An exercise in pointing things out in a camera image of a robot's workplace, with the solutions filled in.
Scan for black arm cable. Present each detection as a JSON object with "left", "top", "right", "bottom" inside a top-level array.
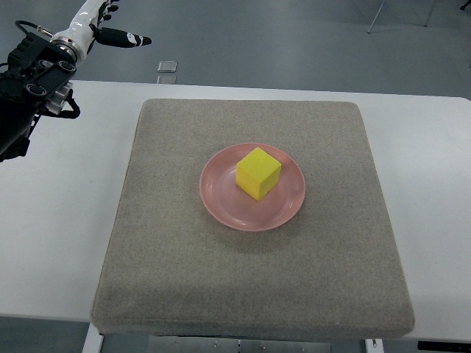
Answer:
[{"left": 14, "top": 20, "right": 56, "bottom": 40}]

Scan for pink plate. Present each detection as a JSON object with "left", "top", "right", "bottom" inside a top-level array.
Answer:
[{"left": 199, "top": 143, "right": 306, "bottom": 232}]

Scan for yellow cube block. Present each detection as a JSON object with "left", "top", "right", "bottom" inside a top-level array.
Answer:
[{"left": 235, "top": 147, "right": 282, "bottom": 201}]

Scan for metal chair legs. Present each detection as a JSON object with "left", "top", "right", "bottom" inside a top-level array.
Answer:
[{"left": 366, "top": 1, "right": 470, "bottom": 34}]

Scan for white table leg frame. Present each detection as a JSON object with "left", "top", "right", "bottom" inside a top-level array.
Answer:
[{"left": 82, "top": 324, "right": 385, "bottom": 352}]

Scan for clear floor socket cover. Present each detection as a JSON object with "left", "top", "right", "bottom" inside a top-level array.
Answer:
[{"left": 157, "top": 60, "right": 177, "bottom": 73}]

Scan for grey fabric mat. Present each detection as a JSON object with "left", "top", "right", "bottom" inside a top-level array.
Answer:
[{"left": 91, "top": 99, "right": 415, "bottom": 341}]

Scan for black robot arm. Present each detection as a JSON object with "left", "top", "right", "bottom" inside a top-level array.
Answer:
[{"left": 1, "top": 32, "right": 80, "bottom": 161}]

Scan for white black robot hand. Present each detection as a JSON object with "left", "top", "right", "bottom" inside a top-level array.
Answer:
[{"left": 50, "top": 0, "right": 152, "bottom": 65}]

